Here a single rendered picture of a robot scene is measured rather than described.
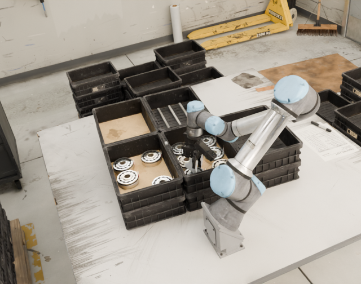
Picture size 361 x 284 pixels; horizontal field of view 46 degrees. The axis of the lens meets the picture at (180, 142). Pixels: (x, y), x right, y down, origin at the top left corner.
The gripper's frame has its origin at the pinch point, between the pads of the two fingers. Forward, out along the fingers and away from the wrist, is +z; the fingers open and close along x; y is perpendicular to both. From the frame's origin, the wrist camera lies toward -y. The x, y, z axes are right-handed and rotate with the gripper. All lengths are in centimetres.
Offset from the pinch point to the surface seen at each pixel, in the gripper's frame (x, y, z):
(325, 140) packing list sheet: -67, -47, 4
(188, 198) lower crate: 13.0, -1.4, 7.0
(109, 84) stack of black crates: -113, 137, 24
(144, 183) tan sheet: 14.6, 21.1, 5.0
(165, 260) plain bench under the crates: 39.9, -4.6, 20.6
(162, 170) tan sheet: 3.2, 17.7, 3.3
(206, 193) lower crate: 7.1, -7.8, 5.8
